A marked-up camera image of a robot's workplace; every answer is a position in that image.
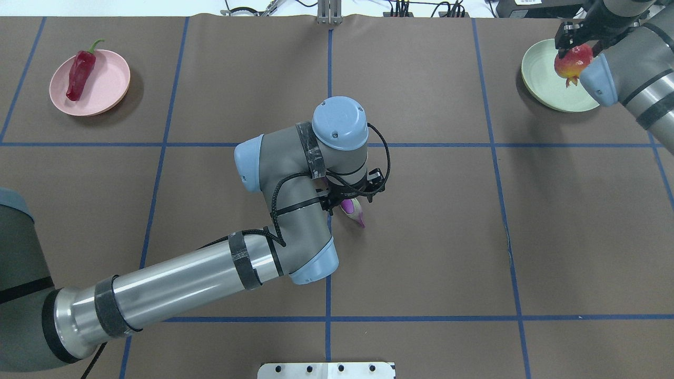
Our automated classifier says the white pedestal column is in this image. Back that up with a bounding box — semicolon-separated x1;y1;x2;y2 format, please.
257;362;397;378

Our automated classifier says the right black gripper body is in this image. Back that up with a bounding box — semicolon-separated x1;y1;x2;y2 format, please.
554;5;632;58

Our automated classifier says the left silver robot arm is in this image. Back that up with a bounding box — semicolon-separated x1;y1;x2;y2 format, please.
1;96;388;372

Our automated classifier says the purple eggplant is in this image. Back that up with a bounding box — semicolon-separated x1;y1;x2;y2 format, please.
340;197;365;228

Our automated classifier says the red chili pepper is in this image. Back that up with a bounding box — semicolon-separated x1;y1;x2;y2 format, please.
66;38;104;102

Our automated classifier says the pink plate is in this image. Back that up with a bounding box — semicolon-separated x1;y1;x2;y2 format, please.
49;49;132;117

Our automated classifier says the green plate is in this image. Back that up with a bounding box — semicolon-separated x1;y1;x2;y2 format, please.
520;39;600;113

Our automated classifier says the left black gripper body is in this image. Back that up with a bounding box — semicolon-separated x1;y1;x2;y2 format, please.
319;168;388;211

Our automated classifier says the aluminium frame post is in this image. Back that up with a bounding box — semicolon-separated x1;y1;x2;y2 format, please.
317;0;343;25

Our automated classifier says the red pomegranate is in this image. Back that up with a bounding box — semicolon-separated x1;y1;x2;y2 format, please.
553;44;593;88

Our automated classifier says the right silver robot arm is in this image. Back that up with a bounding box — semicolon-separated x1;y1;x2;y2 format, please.
554;1;673;153

